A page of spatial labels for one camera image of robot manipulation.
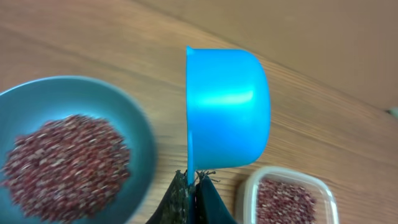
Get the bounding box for red adzuki beans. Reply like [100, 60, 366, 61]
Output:
[256, 179, 317, 224]

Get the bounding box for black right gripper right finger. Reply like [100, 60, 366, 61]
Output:
[194, 170, 237, 224]

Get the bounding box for clear plastic food container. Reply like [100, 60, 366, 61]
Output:
[234, 166, 340, 224]

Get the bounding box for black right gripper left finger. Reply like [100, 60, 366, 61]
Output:
[146, 170, 190, 224]

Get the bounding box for blue plastic scoop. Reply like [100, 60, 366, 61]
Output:
[186, 47, 271, 184]

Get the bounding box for red beans in bowl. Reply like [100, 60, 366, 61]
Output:
[1, 114, 130, 223]

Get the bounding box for teal plastic bowl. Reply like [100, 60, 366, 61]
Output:
[1, 76, 157, 224]

